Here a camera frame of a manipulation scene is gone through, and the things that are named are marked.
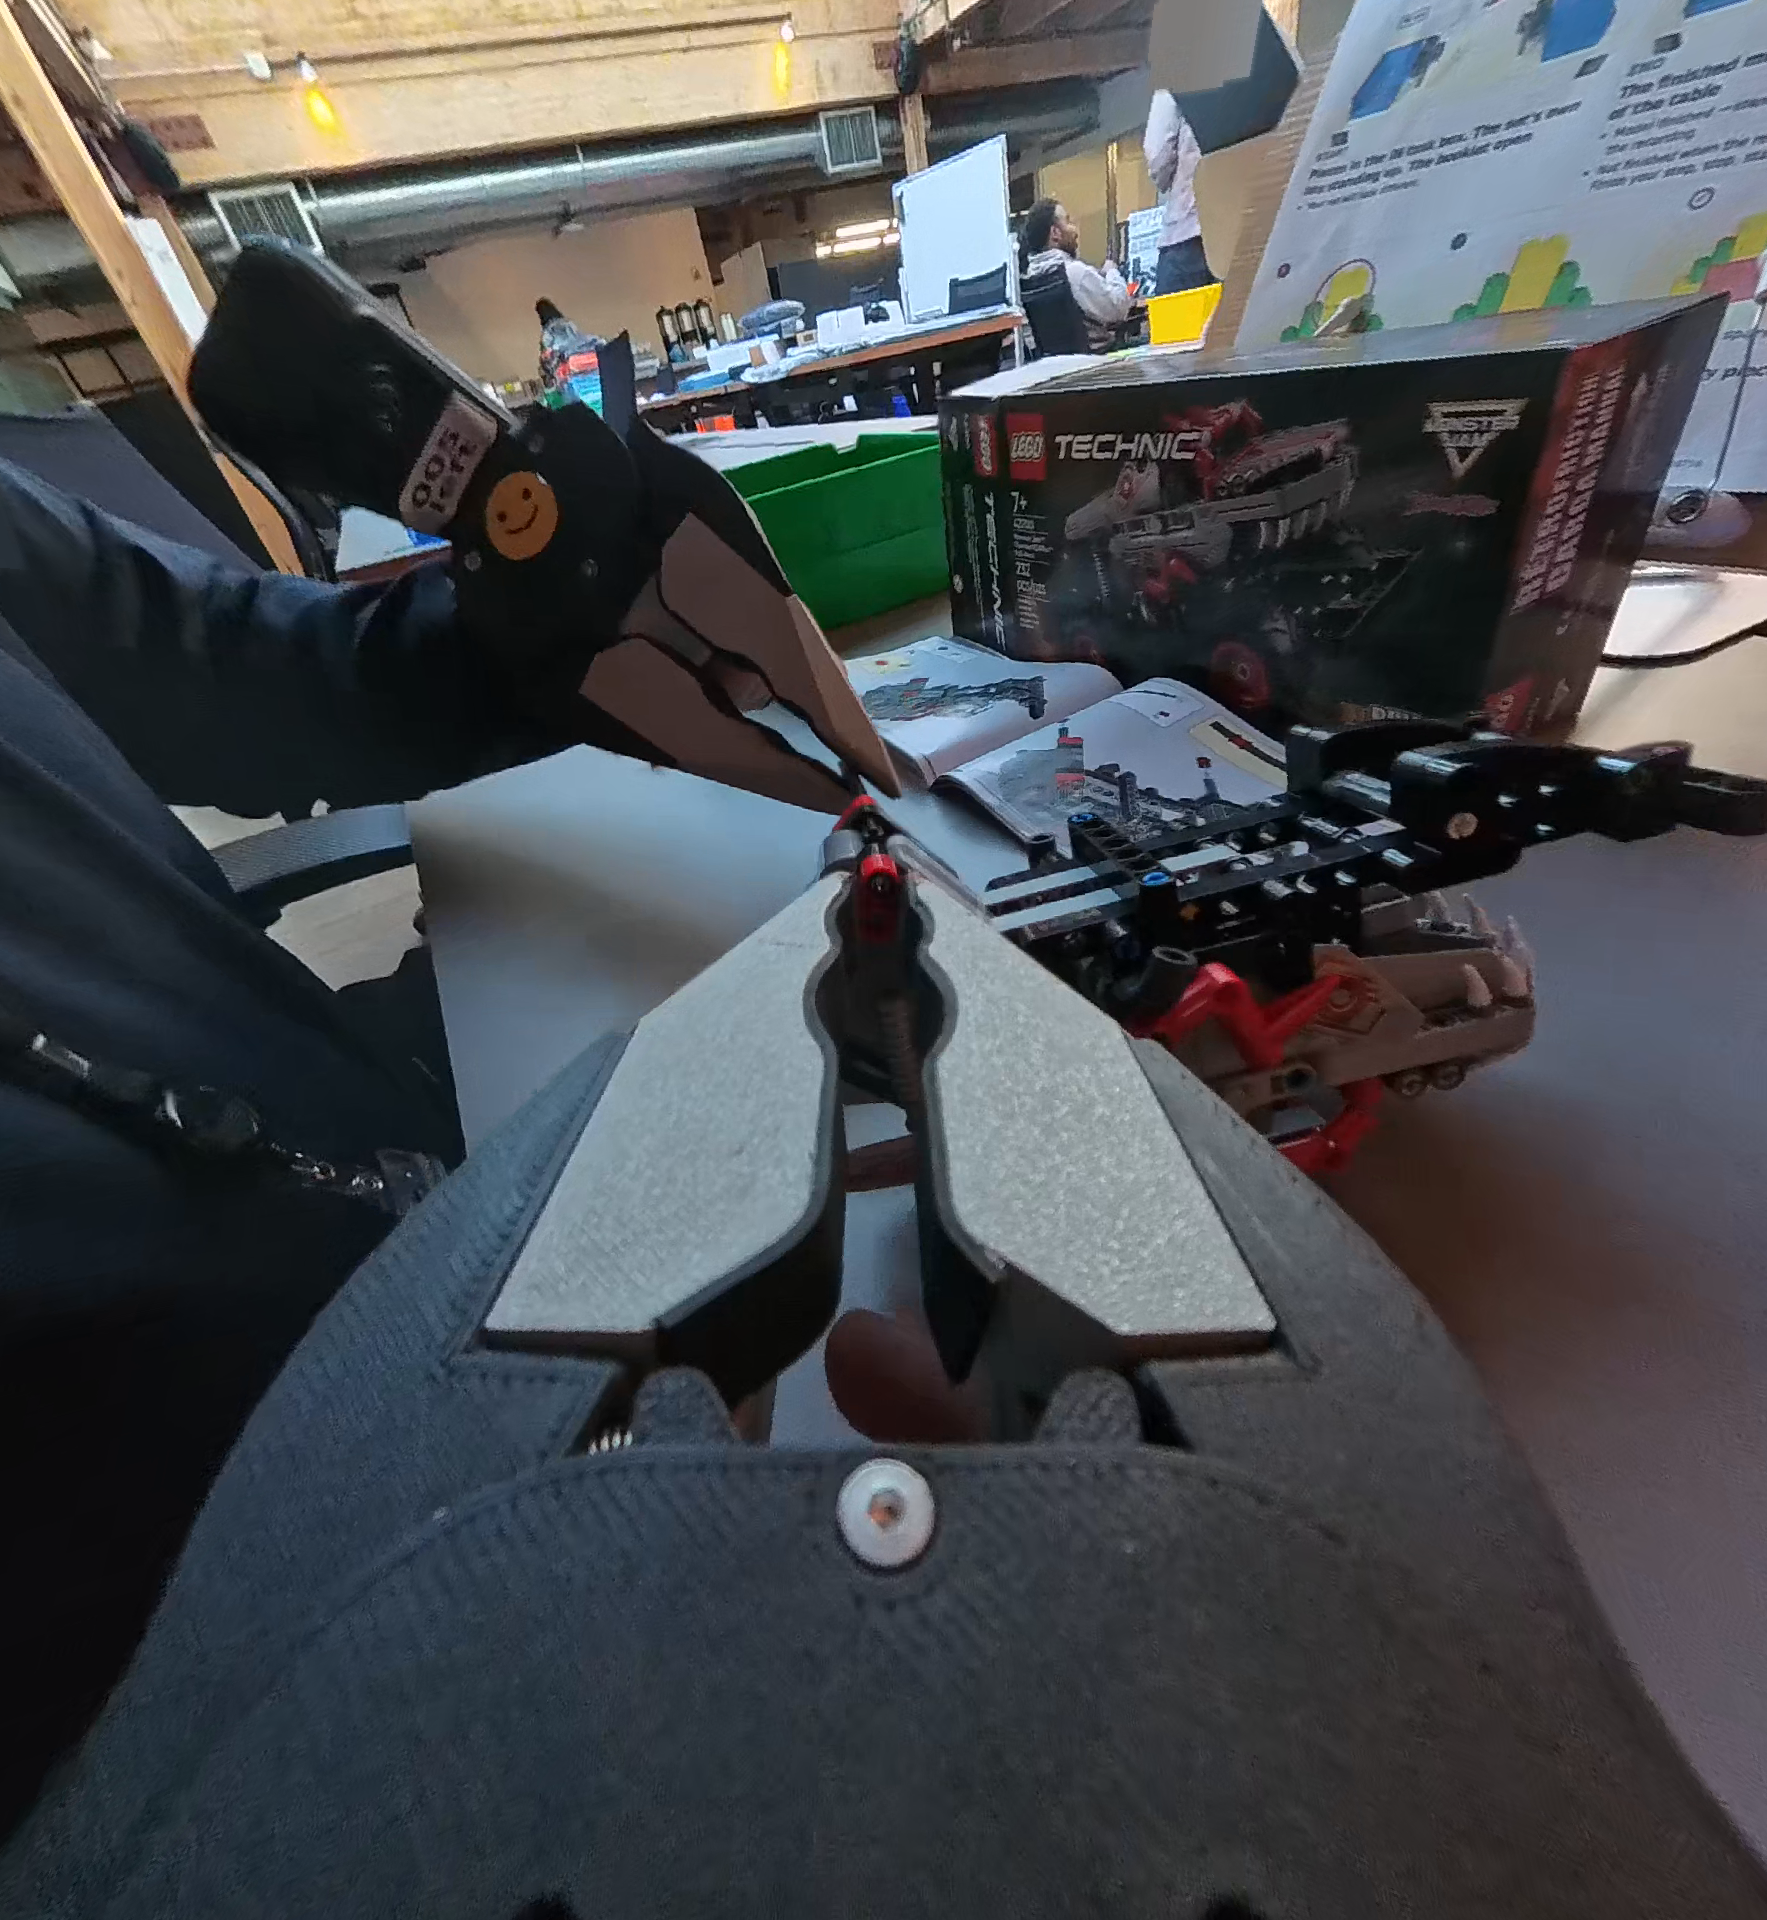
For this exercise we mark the metal ventilation duct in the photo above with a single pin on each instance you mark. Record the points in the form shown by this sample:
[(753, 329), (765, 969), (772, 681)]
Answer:
[(598, 187)]

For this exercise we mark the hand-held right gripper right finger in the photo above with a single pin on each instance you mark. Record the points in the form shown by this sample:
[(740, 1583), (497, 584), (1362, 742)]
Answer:
[(1093, 1185)]

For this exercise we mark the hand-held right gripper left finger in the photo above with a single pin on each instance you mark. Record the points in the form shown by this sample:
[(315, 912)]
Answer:
[(689, 1154)]

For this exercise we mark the black office chair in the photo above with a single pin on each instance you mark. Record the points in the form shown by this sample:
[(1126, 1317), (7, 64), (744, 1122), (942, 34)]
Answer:
[(314, 855)]

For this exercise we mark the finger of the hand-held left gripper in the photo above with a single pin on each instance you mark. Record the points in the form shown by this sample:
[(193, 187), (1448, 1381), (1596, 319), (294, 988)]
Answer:
[(764, 629), (672, 714)]

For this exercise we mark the person's left hand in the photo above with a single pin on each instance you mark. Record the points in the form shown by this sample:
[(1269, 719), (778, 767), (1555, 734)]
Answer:
[(746, 686)]

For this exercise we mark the whiteboard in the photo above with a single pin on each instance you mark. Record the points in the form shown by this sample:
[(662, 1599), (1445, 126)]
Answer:
[(955, 218)]

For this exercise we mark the green plastic bin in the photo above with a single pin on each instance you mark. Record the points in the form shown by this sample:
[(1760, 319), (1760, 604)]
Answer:
[(853, 510)]

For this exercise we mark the open instruction booklet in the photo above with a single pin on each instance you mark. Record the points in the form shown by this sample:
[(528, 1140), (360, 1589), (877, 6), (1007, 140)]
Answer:
[(1093, 749)]

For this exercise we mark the printed instruction sheet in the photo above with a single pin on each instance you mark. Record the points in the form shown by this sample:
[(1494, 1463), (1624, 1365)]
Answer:
[(1544, 152)]

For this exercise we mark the black lego axle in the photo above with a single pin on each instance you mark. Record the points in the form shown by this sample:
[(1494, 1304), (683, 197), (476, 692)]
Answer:
[(862, 820)]

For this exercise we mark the black grey lego truck model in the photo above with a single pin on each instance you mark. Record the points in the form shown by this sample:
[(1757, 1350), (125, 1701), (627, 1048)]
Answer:
[(1349, 870)]

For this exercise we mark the black toy set box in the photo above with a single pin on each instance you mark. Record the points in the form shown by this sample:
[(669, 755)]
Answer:
[(1273, 525)]

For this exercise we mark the person's right hand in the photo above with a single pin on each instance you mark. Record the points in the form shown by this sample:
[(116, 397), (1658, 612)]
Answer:
[(898, 1381)]

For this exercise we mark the long wooden edged table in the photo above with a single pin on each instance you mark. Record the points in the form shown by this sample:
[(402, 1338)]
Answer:
[(898, 339)]

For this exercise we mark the person's left forearm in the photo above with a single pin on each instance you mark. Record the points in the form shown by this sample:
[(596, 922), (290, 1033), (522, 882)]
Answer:
[(253, 660)]

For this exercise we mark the white stand base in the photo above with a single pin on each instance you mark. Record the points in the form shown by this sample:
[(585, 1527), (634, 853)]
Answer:
[(1708, 616)]

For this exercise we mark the yellow box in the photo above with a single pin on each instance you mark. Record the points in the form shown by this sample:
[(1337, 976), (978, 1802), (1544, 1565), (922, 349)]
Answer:
[(1184, 319)]

